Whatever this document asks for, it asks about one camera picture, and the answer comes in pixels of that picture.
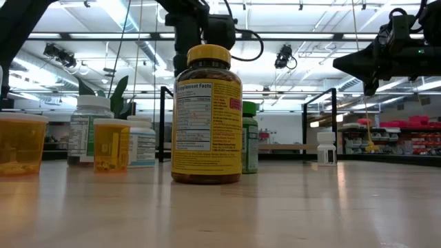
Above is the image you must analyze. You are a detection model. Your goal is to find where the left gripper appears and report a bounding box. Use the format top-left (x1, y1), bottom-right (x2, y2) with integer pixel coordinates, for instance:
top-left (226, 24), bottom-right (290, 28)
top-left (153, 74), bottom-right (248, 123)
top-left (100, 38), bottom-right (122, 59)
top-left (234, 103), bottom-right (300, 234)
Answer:
top-left (165, 12), bottom-right (238, 77)

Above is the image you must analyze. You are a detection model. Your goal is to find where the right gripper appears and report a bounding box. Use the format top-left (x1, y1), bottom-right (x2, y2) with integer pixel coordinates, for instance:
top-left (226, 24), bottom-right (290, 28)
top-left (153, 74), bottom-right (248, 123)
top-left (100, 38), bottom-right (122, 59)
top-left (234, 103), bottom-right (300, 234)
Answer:
top-left (332, 43), bottom-right (435, 96)

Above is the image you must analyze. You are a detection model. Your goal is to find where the small white bottle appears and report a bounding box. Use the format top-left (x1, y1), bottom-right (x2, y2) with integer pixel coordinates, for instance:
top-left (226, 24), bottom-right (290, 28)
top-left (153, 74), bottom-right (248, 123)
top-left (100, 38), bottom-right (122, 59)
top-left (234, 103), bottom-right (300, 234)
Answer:
top-left (316, 131), bottom-right (338, 167)

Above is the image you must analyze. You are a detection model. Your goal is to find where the amber bottle with yellow cap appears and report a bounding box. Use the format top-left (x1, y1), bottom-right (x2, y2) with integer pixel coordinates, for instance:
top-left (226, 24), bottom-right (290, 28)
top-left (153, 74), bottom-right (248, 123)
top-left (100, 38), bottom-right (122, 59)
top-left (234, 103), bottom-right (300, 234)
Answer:
top-left (171, 43), bottom-right (243, 185)

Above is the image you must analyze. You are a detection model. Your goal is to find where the green bottle with green cap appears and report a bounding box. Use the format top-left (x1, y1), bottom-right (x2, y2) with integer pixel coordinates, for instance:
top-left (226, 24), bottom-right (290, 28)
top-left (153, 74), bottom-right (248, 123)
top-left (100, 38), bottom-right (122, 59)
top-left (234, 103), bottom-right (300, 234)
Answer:
top-left (241, 101), bottom-right (260, 174)

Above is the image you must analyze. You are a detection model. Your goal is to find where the clear white-cap bottle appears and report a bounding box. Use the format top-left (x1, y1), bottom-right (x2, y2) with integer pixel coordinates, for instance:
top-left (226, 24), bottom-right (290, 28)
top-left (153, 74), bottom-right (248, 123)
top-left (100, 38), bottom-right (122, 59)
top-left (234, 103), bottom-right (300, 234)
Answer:
top-left (126, 115), bottom-right (157, 169)

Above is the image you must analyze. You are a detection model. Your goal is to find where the orange pill vial white cap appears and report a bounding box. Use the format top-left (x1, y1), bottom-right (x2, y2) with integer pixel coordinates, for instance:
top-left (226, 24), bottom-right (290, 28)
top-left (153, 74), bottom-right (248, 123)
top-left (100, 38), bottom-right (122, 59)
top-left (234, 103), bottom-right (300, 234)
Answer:
top-left (92, 118), bottom-right (132, 174)
top-left (0, 112), bottom-right (50, 177)

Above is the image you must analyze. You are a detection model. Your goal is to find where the clear bottle with white cap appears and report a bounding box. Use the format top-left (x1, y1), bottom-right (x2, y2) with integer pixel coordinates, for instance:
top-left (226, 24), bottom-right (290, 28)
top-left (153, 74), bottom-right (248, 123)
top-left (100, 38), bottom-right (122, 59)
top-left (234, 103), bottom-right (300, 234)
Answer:
top-left (67, 94), bottom-right (115, 169)

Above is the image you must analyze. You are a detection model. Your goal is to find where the black ceiling mounted device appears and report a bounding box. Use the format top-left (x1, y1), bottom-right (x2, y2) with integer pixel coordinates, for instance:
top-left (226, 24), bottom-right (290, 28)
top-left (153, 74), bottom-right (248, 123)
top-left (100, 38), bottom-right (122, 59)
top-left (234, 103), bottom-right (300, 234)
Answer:
top-left (274, 43), bottom-right (298, 70)
top-left (43, 42), bottom-right (78, 69)

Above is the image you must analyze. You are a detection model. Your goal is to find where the storage rack with red bins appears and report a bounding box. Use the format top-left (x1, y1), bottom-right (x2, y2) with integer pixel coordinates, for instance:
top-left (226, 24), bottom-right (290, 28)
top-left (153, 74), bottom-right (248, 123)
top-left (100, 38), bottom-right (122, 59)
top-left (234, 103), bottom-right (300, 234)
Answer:
top-left (339, 115), bottom-right (441, 156)

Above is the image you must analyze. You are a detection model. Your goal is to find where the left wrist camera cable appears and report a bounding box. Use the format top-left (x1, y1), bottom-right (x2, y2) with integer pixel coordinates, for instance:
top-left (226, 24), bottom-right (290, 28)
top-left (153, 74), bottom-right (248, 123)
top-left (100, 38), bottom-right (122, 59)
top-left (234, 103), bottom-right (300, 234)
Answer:
top-left (222, 0), bottom-right (265, 63)

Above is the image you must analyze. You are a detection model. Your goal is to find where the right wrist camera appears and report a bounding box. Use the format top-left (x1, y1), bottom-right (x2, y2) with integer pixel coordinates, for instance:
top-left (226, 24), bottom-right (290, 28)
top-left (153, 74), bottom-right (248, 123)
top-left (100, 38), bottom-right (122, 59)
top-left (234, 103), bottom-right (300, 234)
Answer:
top-left (377, 14), bottom-right (413, 46)

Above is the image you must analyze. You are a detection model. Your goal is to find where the yellow rope with tassel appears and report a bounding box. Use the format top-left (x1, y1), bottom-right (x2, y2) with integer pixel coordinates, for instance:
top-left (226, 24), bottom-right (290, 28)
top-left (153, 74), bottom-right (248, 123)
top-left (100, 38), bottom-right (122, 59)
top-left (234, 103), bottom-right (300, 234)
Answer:
top-left (350, 0), bottom-right (380, 153)

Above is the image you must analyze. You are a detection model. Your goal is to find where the black hanging cable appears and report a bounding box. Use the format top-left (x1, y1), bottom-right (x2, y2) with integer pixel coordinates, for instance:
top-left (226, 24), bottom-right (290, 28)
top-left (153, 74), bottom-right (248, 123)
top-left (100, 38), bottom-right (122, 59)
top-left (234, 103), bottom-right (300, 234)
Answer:
top-left (107, 0), bottom-right (132, 100)

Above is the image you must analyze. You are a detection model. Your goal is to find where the wooden shelf with black frame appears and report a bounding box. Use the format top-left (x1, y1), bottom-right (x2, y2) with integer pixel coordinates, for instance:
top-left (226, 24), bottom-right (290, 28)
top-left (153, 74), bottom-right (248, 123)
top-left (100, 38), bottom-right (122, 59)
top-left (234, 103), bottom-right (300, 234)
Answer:
top-left (157, 85), bottom-right (338, 163)

